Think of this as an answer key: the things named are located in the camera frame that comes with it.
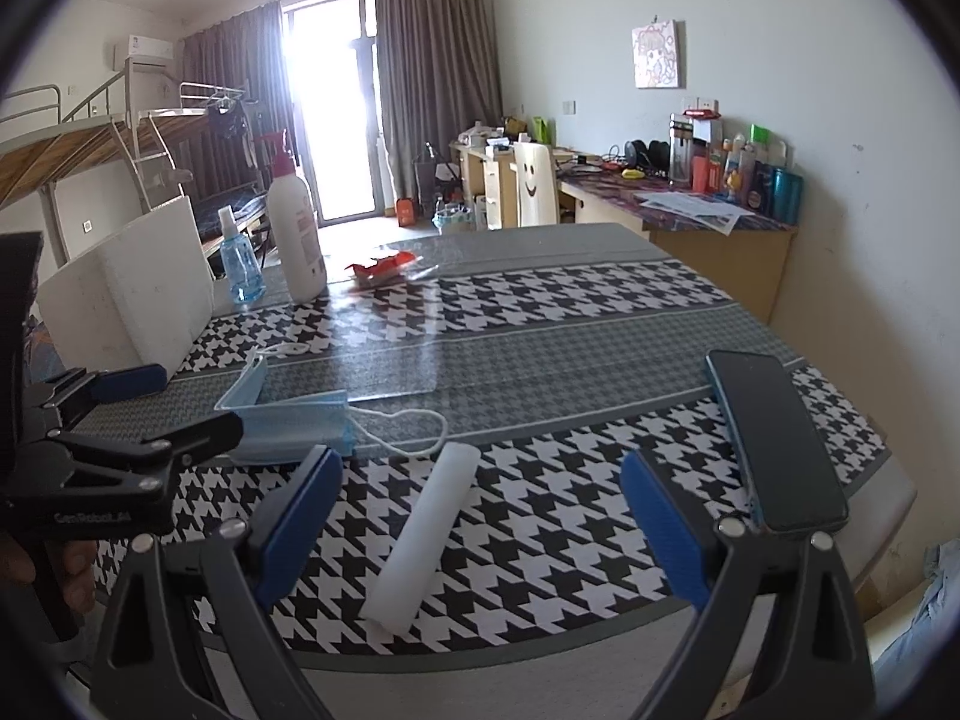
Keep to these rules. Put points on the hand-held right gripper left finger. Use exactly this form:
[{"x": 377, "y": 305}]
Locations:
[{"x": 300, "y": 525}]

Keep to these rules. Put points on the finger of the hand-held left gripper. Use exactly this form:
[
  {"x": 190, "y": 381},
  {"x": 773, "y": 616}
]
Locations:
[
  {"x": 187, "y": 439},
  {"x": 127, "y": 382}
]

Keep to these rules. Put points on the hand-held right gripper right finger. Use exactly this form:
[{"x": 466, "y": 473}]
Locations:
[{"x": 667, "y": 532}]

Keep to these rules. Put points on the white foam box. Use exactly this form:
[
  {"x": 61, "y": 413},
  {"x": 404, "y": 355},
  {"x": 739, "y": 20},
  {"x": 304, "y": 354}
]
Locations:
[{"x": 142, "y": 292}]

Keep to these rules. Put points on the blue face mask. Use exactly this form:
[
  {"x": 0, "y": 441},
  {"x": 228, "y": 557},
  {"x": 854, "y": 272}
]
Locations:
[{"x": 300, "y": 424}]

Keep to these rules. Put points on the white foam sheet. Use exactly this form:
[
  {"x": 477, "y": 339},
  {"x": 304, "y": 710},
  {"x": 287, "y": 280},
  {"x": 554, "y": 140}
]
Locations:
[{"x": 424, "y": 532}]

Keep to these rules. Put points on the person's left hand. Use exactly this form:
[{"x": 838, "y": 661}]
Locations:
[{"x": 79, "y": 566}]

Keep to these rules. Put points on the black smartphone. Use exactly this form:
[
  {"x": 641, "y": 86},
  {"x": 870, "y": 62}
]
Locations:
[{"x": 780, "y": 442}]

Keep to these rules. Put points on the blue spray bottle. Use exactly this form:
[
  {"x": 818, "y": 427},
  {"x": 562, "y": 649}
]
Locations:
[{"x": 241, "y": 266}]

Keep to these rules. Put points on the houndstooth tablecloth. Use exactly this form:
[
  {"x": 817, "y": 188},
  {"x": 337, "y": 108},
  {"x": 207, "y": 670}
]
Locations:
[{"x": 562, "y": 390}]

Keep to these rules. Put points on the clear plastic sheet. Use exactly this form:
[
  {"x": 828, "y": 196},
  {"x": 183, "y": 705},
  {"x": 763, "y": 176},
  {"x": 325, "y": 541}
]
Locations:
[{"x": 375, "y": 345}]

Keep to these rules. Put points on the dark blue plaid quilt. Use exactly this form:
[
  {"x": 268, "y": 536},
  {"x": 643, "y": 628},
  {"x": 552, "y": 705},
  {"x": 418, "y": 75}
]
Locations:
[{"x": 240, "y": 210}]

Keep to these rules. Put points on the white lotion bottle red pump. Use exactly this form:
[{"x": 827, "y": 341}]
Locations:
[{"x": 296, "y": 232}]

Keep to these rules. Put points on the small grey metal bunk bed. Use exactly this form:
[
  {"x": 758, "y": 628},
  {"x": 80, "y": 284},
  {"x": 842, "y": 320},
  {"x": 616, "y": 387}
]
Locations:
[{"x": 225, "y": 165}]

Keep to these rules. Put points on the large grey metal bunk bed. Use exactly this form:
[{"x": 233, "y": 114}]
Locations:
[{"x": 60, "y": 150}]

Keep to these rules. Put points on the red snack packet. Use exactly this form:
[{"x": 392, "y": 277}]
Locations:
[{"x": 379, "y": 268}]

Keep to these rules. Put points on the person's jeans leg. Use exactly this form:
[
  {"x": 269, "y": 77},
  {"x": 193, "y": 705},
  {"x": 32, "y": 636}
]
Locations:
[{"x": 915, "y": 630}]

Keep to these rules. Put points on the wooden desk with patterned top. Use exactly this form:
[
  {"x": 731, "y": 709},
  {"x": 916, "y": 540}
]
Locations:
[{"x": 720, "y": 270}]

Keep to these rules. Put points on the dark hanging clothes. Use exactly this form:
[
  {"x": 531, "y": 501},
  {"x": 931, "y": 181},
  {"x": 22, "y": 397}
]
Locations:
[{"x": 227, "y": 120}]

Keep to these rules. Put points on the glass balcony door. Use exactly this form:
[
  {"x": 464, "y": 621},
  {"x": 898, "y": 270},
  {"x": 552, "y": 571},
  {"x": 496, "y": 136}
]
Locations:
[{"x": 341, "y": 165}]

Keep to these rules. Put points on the orange bag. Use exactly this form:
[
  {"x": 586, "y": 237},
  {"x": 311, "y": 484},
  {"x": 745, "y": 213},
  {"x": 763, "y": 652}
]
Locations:
[{"x": 406, "y": 211}]

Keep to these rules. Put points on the printed paper sheets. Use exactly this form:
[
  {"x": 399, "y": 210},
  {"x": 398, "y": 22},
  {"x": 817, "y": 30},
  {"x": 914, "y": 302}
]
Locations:
[{"x": 697, "y": 208}]

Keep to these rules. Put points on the white air conditioner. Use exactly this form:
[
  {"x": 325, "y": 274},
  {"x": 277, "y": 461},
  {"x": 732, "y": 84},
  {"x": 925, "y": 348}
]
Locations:
[{"x": 144, "y": 52}]

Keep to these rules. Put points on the narrow brown curtain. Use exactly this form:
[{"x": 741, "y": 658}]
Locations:
[{"x": 225, "y": 60}]

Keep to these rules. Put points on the grey waste bin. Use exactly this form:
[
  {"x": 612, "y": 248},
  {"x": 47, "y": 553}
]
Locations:
[{"x": 452, "y": 219}]

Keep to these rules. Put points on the row of toiletry bottles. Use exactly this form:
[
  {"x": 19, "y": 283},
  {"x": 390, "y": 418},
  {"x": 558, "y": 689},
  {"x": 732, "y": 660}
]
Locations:
[{"x": 750, "y": 180}]

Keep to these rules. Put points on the wooden chair with smiley face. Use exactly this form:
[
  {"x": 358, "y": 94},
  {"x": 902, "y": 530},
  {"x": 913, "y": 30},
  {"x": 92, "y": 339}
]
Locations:
[{"x": 534, "y": 184}]

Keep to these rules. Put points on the black headphones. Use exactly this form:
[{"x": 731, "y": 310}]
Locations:
[{"x": 649, "y": 154}]

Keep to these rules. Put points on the silver thermos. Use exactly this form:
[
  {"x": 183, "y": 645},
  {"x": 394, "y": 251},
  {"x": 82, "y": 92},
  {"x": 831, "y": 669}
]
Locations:
[{"x": 680, "y": 150}]

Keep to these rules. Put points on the light wooden desk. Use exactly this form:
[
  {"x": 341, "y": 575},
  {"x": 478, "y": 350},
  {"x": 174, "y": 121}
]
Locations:
[{"x": 487, "y": 180}]

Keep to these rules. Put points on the wide brown curtain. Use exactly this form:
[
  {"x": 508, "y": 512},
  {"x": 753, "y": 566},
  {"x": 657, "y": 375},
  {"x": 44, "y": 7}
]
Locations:
[{"x": 435, "y": 90}]

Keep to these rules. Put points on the cartoon wall poster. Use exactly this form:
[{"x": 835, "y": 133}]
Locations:
[{"x": 658, "y": 54}]

